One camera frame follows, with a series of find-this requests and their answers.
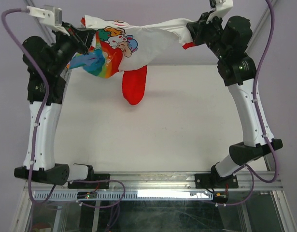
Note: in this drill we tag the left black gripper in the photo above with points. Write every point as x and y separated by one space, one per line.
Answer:
81 37

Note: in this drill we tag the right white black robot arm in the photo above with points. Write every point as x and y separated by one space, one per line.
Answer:
239 75

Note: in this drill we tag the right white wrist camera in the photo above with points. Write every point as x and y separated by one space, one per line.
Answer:
219 8

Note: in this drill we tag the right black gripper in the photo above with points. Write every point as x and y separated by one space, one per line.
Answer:
198 28

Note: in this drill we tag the white slotted cable duct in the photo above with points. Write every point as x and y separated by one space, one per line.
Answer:
144 195

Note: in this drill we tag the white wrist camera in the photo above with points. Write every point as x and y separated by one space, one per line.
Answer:
219 8
49 16

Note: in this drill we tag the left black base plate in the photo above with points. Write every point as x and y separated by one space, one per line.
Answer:
97 180

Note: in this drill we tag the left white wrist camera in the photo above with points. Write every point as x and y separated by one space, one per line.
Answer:
49 16

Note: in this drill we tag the aluminium mounting rail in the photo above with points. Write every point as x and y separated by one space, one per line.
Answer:
186 181

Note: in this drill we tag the small black connector box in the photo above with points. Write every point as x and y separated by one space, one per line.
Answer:
220 198

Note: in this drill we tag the white red rainbow kids jacket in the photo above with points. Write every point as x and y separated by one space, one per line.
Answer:
120 47

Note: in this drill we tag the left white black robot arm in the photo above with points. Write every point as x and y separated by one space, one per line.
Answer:
46 64

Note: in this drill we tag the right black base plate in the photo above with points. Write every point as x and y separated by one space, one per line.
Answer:
209 181

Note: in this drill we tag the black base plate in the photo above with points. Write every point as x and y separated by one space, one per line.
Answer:
97 180
209 181

